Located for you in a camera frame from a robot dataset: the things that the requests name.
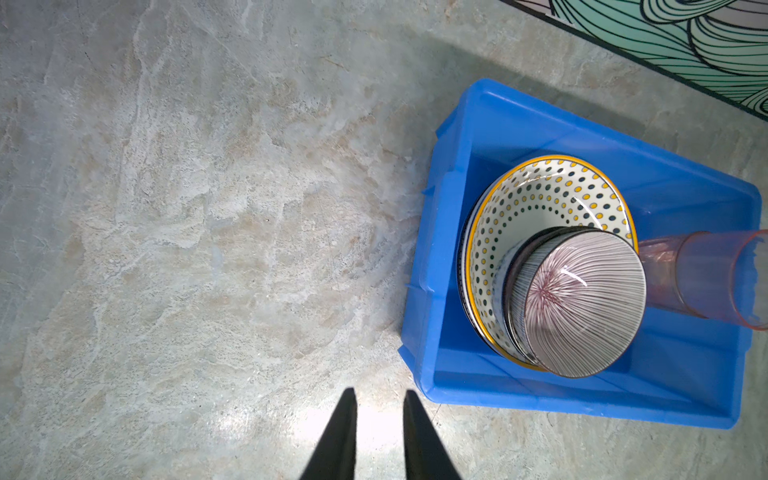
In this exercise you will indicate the yellow rim dotted plate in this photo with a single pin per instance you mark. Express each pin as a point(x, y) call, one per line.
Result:
point(544, 192)

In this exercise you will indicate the pink striped bowl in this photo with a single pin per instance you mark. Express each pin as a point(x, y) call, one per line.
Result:
point(571, 299)

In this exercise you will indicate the pink transparent cup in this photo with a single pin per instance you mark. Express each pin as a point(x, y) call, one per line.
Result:
point(717, 276)

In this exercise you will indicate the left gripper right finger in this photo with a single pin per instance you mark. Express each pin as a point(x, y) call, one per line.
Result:
point(425, 455)

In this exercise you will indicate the blue plastic bin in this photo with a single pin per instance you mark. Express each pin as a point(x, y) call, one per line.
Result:
point(679, 369)

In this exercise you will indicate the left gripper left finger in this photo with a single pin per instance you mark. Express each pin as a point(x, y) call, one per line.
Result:
point(334, 457)

